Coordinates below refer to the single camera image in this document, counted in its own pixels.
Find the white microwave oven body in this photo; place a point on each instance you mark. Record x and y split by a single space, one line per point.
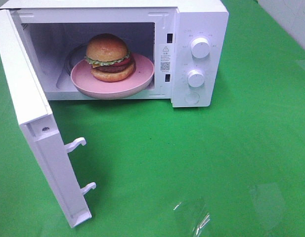
161 30

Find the white door release button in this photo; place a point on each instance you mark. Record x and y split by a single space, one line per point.
192 98

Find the pink plate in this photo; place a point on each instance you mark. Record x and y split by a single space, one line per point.
88 85

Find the glass microwave turntable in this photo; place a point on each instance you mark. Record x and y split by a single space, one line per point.
75 56

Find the green table mat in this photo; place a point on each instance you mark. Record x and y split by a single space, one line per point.
233 169

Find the toy burger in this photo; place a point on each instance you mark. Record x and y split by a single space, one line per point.
109 58

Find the white microwave door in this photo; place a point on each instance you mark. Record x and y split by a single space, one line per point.
36 120

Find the white microwave knob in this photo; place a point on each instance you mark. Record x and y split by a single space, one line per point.
200 47
195 78

